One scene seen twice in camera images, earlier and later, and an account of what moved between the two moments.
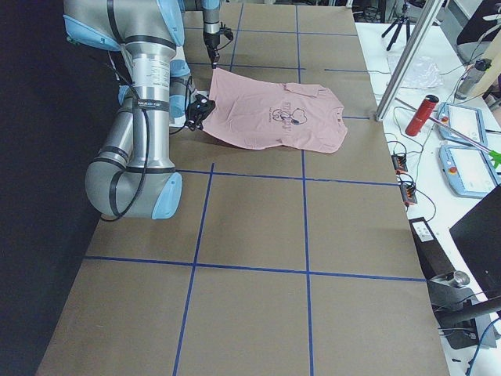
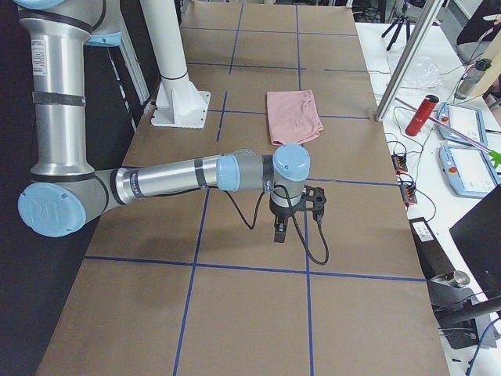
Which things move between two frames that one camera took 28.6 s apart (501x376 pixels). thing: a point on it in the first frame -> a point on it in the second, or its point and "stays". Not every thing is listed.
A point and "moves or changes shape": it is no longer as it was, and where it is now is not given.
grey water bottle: (472, 77) stays
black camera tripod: (403, 19) stays
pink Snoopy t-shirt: (257, 114) moves or changes shape
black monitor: (477, 235) stays
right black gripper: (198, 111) -> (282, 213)
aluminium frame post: (434, 9) stays
